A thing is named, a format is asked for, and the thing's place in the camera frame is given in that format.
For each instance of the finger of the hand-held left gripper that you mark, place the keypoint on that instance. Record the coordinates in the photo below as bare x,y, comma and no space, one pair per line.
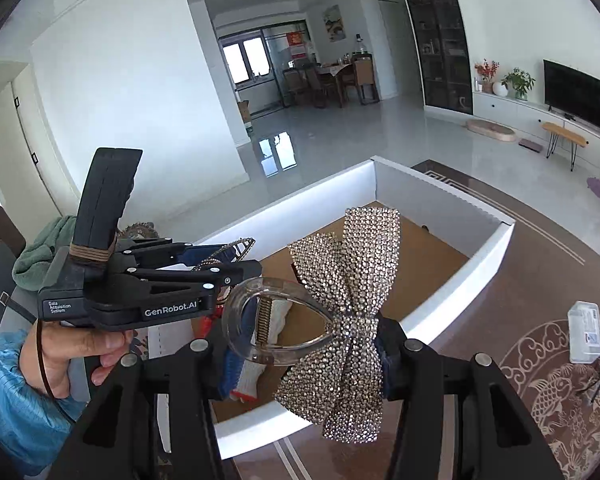
220,276
155,253

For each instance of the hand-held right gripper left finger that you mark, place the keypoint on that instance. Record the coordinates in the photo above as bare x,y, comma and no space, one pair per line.
230,380

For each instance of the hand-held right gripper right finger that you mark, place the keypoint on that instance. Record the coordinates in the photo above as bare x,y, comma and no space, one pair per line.
386,385

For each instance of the gold rhinestone hair claw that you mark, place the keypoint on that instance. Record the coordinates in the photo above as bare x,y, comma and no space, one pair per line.
232,252

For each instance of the rhinestone bow hair clip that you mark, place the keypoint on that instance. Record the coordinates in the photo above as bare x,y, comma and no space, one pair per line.
350,370

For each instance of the red snack packet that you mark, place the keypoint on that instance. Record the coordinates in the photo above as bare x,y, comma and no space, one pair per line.
207,322

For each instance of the person's left forearm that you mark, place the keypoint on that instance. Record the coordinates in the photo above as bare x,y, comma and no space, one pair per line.
15,410

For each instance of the person's left hand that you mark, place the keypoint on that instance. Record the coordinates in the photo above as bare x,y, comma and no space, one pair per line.
70,355

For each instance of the green cloth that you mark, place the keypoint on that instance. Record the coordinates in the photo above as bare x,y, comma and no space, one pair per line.
40,255

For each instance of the dark chair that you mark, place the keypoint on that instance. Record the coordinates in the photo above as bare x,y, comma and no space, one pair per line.
0,270

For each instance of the small cardboard carton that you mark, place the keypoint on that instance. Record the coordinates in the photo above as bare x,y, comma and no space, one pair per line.
244,111

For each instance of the brown dining chair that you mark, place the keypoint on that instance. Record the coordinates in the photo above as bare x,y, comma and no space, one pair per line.
295,85
365,77

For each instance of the clear plastic box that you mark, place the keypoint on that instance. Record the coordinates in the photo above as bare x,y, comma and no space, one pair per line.
585,332

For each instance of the black thin hair pin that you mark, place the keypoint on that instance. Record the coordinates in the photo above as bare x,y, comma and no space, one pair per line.
598,382

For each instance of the dining table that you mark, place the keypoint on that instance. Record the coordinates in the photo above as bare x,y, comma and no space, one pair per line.
337,72

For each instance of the red window poster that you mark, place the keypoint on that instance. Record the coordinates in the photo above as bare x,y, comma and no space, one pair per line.
296,42

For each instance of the beige oval floor mat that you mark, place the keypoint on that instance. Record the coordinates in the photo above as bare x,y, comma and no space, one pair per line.
492,130

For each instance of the dark flat floor scale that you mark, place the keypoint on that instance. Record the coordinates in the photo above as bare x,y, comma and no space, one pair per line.
530,145

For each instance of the white tv cabinet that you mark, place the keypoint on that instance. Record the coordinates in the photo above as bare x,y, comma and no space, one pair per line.
520,110

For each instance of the wooden bench with black legs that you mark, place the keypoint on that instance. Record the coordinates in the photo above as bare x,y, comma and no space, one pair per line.
565,132

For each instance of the white round vase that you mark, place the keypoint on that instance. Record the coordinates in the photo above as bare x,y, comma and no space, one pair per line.
500,89

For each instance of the dark glass cabinet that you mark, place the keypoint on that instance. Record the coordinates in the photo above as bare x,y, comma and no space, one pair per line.
435,35

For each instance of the red flower plant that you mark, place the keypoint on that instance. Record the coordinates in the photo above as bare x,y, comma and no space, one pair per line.
487,70

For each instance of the green potted plant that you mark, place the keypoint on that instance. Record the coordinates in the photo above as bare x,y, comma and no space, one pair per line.
517,80

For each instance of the black television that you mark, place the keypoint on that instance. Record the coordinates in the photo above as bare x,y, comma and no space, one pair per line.
577,92

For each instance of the framed wall picture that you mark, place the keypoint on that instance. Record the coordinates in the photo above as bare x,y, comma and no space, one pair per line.
334,22

